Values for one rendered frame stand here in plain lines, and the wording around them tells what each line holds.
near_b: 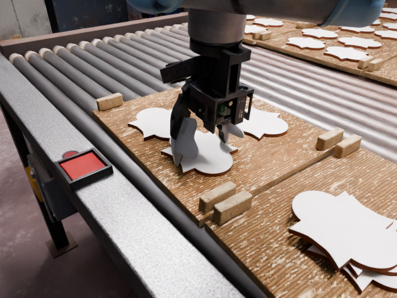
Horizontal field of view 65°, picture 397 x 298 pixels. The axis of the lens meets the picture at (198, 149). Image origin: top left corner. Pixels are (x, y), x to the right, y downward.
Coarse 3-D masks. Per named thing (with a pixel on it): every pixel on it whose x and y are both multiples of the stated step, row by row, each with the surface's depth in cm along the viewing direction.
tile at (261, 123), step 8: (256, 112) 68; (264, 112) 68; (256, 120) 65; (264, 120) 65; (272, 120) 65; (280, 120) 65; (248, 128) 63; (256, 128) 63; (264, 128) 63; (272, 128) 63; (280, 128) 63; (256, 136) 60; (264, 136) 62; (272, 136) 61; (280, 136) 62
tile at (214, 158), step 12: (204, 144) 57; (216, 144) 57; (168, 156) 55; (204, 156) 54; (216, 156) 54; (228, 156) 54; (192, 168) 52; (204, 168) 52; (216, 168) 52; (228, 168) 52
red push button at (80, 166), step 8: (72, 160) 56; (80, 160) 56; (88, 160) 56; (96, 160) 56; (64, 168) 54; (72, 168) 54; (80, 168) 54; (88, 168) 54; (96, 168) 54; (72, 176) 52; (80, 176) 52
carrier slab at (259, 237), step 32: (352, 160) 55; (384, 160) 55; (288, 192) 48; (352, 192) 48; (384, 192) 48; (224, 224) 43; (256, 224) 43; (288, 224) 43; (256, 256) 39; (288, 256) 39; (288, 288) 35; (320, 288) 35; (352, 288) 35
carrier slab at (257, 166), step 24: (144, 96) 77; (168, 96) 77; (96, 120) 70; (120, 120) 67; (288, 120) 67; (120, 144) 62; (144, 144) 59; (168, 144) 59; (240, 144) 59; (264, 144) 59; (288, 144) 59; (312, 144) 59; (336, 144) 59; (144, 168) 55; (168, 168) 53; (240, 168) 53; (264, 168) 53; (288, 168) 53; (168, 192) 49; (192, 192) 48; (192, 216) 45
